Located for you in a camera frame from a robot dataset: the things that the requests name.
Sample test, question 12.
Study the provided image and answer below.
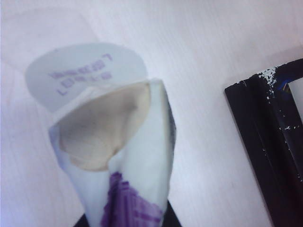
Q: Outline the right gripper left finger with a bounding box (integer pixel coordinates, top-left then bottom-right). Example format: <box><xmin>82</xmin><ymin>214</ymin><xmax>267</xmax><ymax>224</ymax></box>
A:
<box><xmin>73</xmin><ymin>207</ymin><xmax>95</xmax><ymax>227</ymax></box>

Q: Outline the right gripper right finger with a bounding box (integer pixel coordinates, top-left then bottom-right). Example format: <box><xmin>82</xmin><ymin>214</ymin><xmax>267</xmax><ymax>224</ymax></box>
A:
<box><xmin>162</xmin><ymin>198</ymin><xmax>183</xmax><ymax>227</ymax></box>

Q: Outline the purple tissue packet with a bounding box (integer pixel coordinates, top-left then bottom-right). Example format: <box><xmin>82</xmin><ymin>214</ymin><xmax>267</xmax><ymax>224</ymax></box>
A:
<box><xmin>25</xmin><ymin>42</ymin><xmax>178</xmax><ymax>227</ymax></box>

